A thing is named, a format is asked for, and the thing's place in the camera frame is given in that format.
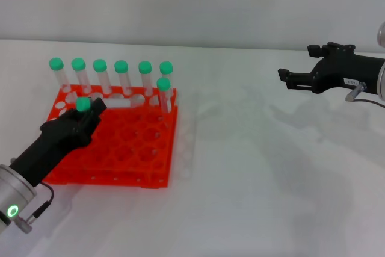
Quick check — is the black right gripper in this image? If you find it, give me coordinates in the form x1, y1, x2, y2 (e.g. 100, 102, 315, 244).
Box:
277, 41, 385, 96

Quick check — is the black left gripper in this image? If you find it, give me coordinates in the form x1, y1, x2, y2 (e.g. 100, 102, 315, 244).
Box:
10, 97, 108, 188

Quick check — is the clear test tube green cap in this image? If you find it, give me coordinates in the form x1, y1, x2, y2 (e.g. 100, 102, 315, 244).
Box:
48, 57, 72, 94
71, 57, 92, 94
114, 60, 134, 96
75, 97, 143, 112
92, 59, 113, 95
156, 77, 173, 114
138, 60, 154, 97
159, 61, 178, 99

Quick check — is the orange plastic test tube rack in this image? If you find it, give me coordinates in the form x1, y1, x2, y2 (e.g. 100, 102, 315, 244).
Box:
42, 84, 178, 190

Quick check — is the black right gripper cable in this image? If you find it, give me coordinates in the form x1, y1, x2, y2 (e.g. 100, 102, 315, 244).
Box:
345, 82, 385, 108

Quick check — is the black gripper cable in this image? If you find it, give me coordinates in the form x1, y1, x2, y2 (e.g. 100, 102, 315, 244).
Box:
345, 82, 385, 108
13, 184, 55, 234

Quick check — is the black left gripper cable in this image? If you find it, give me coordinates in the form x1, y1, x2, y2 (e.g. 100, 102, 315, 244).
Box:
13, 184, 55, 234

